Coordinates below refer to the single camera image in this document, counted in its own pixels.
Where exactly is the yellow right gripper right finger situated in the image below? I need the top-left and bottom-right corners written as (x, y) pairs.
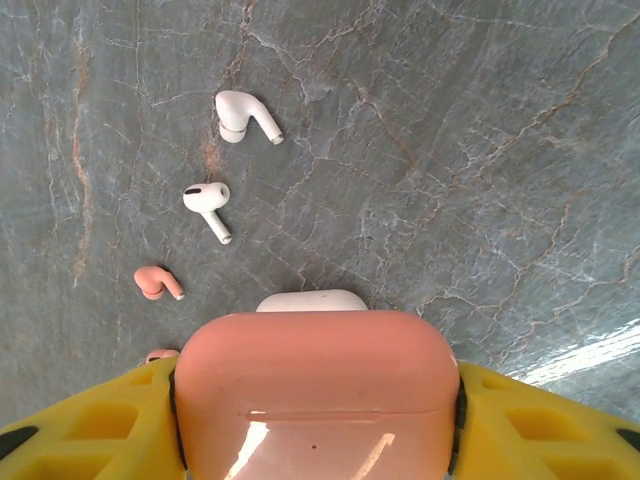
top-left (447, 360), bottom-right (640, 480)

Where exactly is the pink earbud charging case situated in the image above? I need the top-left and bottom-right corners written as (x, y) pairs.
top-left (174, 309), bottom-right (461, 480)

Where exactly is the white earbud charging case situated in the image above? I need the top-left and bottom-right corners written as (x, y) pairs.
top-left (255, 289), bottom-right (370, 314)

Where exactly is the white wireless earbud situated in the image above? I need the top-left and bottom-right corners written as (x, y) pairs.
top-left (214, 90), bottom-right (285, 146)
top-left (182, 182), bottom-right (233, 245)

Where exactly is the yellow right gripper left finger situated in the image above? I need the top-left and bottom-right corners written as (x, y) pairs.
top-left (0, 355), bottom-right (189, 480)

